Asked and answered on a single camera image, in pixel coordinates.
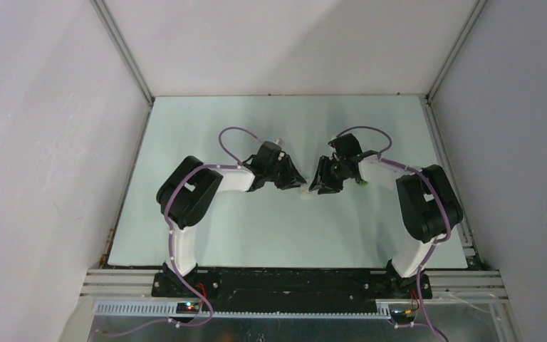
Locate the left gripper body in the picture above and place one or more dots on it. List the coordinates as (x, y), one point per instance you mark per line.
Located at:
(272, 172)

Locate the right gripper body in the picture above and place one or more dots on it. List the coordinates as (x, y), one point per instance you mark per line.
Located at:
(338, 171)

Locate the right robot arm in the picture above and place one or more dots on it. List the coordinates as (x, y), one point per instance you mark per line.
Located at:
(428, 204)

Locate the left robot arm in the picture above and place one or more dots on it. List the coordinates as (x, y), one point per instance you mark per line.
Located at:
(186, 195)

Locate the right electronics board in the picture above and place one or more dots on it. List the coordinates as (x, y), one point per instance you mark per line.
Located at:
(396, 313)

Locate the electronics board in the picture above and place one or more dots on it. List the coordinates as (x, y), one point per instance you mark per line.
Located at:
(396, 313)
(188, 308)

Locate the left electronics board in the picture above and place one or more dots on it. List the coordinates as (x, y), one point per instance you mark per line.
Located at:
(188, 308)

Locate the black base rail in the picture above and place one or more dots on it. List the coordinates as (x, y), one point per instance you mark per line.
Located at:
(295, 291)

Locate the white cable duct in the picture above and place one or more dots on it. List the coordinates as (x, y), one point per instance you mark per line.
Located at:
(137, 284)

